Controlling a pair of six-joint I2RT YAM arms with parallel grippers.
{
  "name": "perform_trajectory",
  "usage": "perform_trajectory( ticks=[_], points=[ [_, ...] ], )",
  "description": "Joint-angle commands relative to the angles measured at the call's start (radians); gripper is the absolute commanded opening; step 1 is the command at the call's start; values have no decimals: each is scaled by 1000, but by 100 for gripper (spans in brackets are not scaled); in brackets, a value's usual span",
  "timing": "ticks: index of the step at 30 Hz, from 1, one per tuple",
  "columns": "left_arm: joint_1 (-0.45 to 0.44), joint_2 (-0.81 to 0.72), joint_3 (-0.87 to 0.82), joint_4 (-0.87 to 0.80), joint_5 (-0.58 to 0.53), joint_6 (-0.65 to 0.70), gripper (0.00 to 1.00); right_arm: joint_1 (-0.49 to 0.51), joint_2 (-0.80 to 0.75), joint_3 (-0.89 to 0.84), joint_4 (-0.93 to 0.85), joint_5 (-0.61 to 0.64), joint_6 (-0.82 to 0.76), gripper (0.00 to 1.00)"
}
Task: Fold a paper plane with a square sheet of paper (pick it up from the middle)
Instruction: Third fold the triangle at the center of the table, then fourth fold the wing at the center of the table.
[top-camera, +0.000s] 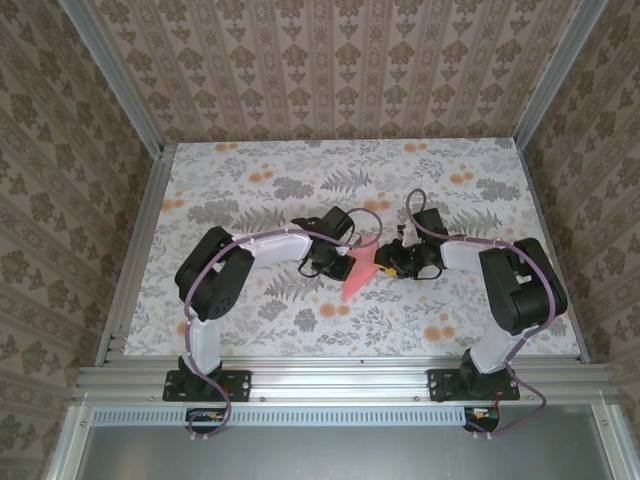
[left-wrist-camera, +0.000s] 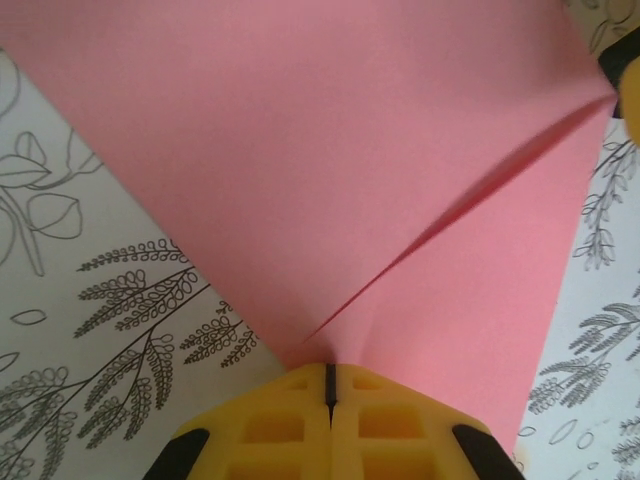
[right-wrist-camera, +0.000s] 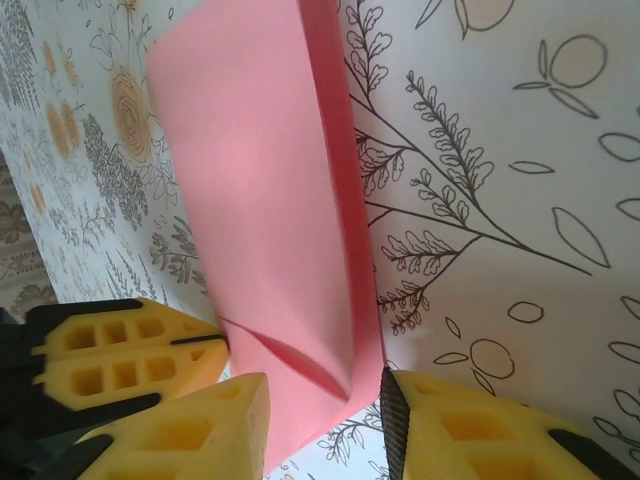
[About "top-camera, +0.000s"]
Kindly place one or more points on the pink paper sheet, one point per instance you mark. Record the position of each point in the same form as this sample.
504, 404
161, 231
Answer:
362, 265

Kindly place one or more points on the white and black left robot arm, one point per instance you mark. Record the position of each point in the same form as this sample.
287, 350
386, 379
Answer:
280, 247

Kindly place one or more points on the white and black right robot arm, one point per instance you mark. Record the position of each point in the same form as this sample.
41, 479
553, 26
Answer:
460, 252

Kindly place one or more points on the floral patterned table cover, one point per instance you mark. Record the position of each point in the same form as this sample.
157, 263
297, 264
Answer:
300, 165

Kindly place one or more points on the black connector board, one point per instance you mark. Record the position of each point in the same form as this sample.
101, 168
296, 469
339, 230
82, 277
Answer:
200, 426
482, 424

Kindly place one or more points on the grey metal panel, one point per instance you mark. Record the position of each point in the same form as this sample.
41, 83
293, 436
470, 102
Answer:
340, 455

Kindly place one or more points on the aluminium cross rail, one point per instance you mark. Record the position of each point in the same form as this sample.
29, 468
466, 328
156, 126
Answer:
340, 382

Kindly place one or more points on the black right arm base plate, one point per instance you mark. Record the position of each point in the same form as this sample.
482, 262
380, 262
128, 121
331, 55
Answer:
440, 385

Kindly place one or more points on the aluminium table side rail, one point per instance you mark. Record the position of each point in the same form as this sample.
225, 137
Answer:
540, 210
152, 200

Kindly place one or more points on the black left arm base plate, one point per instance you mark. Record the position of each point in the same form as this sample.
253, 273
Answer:
240, 385

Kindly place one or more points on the aluminium frame post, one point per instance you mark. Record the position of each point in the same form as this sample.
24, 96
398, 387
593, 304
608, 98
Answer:
120, 85
550, 75

